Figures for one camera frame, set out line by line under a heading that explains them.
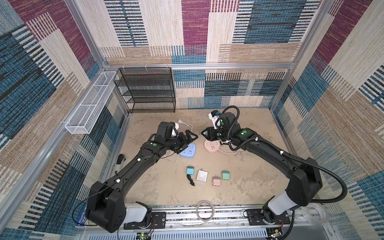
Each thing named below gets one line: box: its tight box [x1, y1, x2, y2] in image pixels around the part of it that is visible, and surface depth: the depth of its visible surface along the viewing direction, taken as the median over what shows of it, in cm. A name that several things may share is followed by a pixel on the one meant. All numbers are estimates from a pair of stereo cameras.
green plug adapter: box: [222, 170, 230, 181], surface depth 87 cm
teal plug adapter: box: [186, 166, 195, 175], surface depth 89 cm
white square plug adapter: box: [196, 170, 208, 183], surface depth 87 cm
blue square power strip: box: [179, 143, 197, 159], surface depth 96 cm
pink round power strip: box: [204, 139, 220, 153], surface depth 98 cm
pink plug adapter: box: [213, 175, 221, 187], surface depth 85 cm
